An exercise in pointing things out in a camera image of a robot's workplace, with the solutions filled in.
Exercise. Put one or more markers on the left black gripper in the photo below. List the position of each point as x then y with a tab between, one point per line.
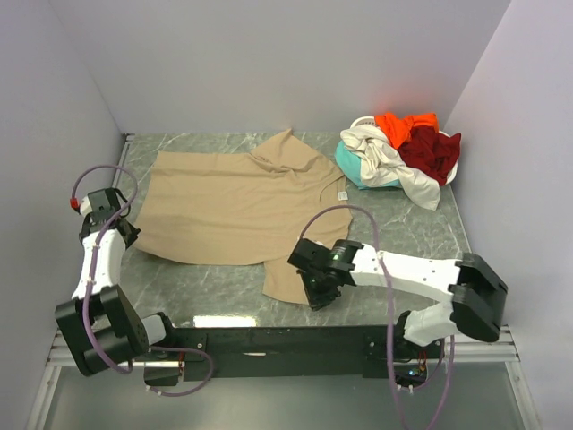
132	237

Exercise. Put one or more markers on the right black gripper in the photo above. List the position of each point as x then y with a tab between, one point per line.
317	300

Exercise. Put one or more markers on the beige polo shirt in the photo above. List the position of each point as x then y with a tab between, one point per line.
244	209

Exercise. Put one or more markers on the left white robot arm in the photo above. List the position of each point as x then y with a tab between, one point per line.
98	293

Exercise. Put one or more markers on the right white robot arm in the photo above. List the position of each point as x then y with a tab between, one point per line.
469	296

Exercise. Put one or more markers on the black base beam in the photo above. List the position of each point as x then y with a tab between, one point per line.
289	351

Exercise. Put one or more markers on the teal shirt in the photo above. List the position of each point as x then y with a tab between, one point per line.
350	165

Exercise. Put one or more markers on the white shirt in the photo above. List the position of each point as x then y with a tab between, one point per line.
381	165

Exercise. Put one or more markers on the white laundry basket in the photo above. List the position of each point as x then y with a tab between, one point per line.
370	120

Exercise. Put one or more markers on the dark red shirt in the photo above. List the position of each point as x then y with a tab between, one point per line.
431	152

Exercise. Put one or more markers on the orange shirt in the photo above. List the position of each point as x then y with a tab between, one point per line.
398	130

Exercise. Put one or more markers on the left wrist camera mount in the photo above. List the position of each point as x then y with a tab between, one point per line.
81	206

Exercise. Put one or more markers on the aluminium rail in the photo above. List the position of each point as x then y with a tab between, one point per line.
466	350

